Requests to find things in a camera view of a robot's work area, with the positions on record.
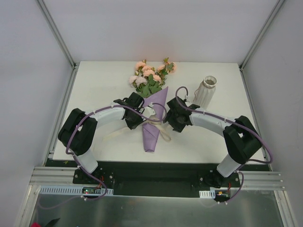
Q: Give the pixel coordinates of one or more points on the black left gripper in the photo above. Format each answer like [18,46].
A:
[138,116]

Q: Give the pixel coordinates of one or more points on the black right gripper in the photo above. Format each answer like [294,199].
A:
[172,116]

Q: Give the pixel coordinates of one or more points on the cream printed ribbon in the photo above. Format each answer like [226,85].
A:
[165,135]

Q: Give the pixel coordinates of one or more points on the aluminium front frame rail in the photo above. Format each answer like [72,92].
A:
[253,180]

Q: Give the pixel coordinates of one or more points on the right slotted cable duct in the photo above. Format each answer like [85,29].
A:
[214,193]

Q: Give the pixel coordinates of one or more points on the left aluminium frame post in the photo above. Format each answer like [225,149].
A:
[56,33]

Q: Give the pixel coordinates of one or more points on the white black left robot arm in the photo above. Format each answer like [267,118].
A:
[77,133]

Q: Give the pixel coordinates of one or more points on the red object at bottom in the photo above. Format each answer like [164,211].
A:
[35,225]

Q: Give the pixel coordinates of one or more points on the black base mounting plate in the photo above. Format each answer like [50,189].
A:
[178,190]

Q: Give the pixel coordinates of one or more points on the slotted cable duct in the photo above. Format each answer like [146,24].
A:
[214,193]
[72,190]

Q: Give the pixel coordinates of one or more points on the aluminium side rail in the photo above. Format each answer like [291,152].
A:
[60,115]
[266,151]

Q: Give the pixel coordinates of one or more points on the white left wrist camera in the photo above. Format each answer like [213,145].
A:
[148,112]

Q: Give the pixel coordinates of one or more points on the purple wrapping paper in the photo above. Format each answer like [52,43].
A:
[152,130]

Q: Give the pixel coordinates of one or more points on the left slotted cable duct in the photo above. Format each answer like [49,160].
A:
[72,190]

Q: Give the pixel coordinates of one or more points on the right aluminium frame post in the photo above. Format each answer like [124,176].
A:
[261,34]

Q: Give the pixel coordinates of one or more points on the pink flower bouquet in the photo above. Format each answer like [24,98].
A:
[148,80]

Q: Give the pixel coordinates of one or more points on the aluminium frame post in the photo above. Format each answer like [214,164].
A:
[56,33]
[261,34]

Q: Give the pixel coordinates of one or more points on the white ribbed ceramic vase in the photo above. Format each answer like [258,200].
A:
[204,94]

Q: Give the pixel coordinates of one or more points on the right aluminium side rail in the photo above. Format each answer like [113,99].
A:
[266,151]

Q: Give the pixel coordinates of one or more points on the left aluminium side rail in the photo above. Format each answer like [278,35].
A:
[60,115]

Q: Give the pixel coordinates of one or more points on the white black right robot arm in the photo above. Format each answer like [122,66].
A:
[240,136]

